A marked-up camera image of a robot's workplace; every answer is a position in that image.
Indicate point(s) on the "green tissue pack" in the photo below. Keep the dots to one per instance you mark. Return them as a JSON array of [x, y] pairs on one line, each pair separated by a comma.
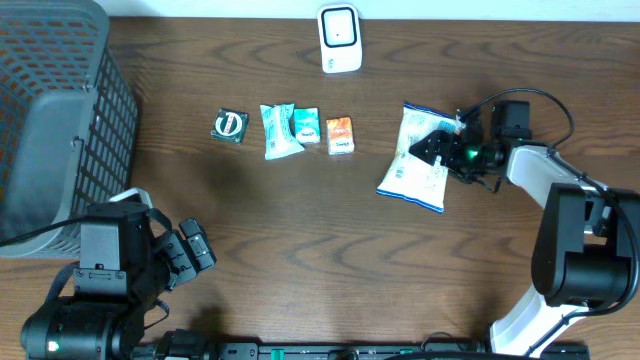
[[307, 126]]

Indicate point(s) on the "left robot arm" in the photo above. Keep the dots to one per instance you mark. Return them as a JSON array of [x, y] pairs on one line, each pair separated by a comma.
[[130, 254]]

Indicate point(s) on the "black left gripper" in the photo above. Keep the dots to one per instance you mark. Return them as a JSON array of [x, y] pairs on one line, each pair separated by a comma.
[[176, 251]]

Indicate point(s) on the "orange tissue pack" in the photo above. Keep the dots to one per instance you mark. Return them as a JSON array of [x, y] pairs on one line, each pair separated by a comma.
[[340, 138]]

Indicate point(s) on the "grey plastic shopping basket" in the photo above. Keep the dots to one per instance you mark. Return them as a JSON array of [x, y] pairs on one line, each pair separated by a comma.
[[69, 122]]

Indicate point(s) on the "white barcode scanner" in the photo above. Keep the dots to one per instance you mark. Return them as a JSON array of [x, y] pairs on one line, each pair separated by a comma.
[[340, 38]]

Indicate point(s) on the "light green wipes pack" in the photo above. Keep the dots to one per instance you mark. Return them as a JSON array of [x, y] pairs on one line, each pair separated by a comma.
[[279, 140]]

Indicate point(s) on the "white blue snack bag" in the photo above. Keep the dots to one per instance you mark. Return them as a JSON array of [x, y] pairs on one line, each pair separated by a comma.
[[409, 178]]

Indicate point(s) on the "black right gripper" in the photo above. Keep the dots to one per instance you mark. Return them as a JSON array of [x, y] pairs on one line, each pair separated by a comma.
[[436, 137]]

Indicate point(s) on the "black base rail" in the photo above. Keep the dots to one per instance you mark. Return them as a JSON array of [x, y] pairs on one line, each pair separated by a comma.
[[252, 351]]

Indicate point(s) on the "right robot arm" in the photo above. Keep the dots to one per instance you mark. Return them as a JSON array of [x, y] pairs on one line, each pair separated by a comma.
[[585, 261]]

